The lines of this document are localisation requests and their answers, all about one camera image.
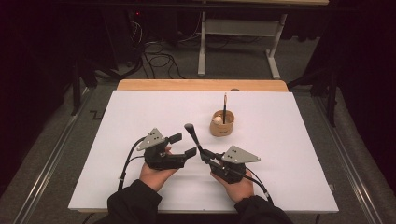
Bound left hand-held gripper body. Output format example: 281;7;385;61
135;127;187;171

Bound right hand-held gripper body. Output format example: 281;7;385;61
210;145;262;185

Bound black makeup brush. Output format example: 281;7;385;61
183;122;205;154

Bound small wooden cup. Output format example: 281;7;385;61
209;109;235;137

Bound black pencil with orange tip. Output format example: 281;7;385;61
222;92;228;125

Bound person's right hand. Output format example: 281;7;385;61
210;172;256;203

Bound person's left hand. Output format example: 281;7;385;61
138;162;179;192

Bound white table mat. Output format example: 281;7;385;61
67;90;340;214

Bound black metal stand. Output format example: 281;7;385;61
288;66;339;128
70;59;104;117

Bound black box with red light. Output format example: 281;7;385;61
125;8;148;68

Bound left hand-held gripper black cable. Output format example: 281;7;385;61
117;136;147;191

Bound hand-held gripper black cable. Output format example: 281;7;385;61
218;161;275;204
117;136;147;191

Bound right hand-held gripper black cable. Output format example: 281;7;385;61
218;161;275;204

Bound black cables on floor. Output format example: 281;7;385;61
141;40;188;80

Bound metal floor rail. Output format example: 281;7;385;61
312;96;384;224
12;88;92;224

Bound white metal desk frame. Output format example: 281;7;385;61
197;10;289;80

